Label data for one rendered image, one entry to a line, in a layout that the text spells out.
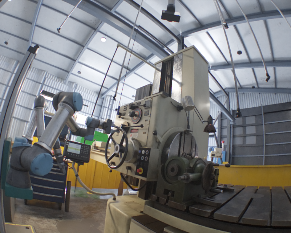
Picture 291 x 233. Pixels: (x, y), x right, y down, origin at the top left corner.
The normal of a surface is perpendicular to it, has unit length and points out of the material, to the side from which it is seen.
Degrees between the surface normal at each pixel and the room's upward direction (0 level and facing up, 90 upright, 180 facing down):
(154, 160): 90
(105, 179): 90
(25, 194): 90
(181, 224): 90
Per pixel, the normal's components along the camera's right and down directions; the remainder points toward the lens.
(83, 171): 0.66, -0.11
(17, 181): 0.69, -0.39
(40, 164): 0.96, 0.21
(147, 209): -0.74, -0.28
